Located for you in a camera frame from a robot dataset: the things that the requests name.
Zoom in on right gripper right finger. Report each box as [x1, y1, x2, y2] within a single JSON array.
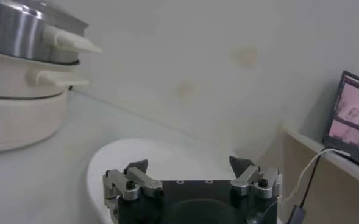
[[229, 156, 282, 200]]

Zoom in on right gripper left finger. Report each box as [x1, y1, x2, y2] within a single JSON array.
[[102, 159, 164, 202]]

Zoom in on stainless steel steamer insert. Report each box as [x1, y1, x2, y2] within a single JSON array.
[[0, 0, 102, 65]]

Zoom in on white round plate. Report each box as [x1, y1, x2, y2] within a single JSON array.
[[86, 137, 238, 224]]

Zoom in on cream electric cooking pot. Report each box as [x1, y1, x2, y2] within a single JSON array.
[[0, 50, 90, 155]]

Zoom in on black cable with adapter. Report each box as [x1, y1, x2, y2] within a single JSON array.
[[285, 155, 324, 224]]

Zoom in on white charging cable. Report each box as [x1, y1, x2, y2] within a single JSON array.
[[285, 148, 352, 201]]

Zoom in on dark laptop showing camera views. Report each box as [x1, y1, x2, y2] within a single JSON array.
[[322, 70, 359, 174]]

